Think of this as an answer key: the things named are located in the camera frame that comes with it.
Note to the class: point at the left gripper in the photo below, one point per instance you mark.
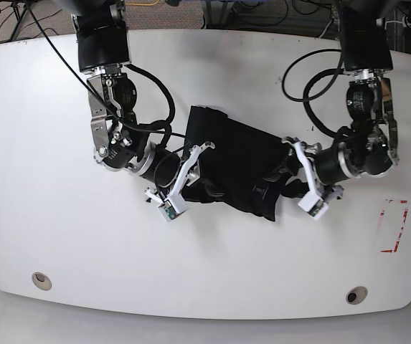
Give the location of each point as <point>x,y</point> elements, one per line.
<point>325,169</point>

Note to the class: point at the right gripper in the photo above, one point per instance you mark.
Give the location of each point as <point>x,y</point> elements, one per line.
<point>166,170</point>

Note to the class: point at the black t-shirt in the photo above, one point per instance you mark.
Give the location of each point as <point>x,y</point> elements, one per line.
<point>232,172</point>

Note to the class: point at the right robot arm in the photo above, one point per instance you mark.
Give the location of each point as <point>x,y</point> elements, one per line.
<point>120,141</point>

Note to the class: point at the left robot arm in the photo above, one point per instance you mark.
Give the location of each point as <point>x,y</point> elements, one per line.
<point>365,56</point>

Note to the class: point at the red tape rectangle marking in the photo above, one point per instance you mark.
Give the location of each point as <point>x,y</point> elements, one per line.
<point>391,225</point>

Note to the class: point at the right table grommet hole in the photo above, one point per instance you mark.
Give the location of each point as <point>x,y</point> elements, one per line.
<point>356,295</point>

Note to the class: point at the table grommet hole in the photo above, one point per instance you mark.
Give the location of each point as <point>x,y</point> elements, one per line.
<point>41,281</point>
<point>356,295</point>

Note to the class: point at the left table grommet hole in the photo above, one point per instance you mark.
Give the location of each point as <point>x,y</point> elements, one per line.
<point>41,281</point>

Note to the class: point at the black tripod stand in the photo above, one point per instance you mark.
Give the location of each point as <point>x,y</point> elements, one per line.
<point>8,18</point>

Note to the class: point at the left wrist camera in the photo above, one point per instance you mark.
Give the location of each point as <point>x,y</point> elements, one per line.
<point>313,205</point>

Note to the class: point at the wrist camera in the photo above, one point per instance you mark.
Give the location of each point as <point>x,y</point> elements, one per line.
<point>171,209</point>
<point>313,205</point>

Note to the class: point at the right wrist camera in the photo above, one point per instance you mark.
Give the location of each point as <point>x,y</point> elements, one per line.
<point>171,209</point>

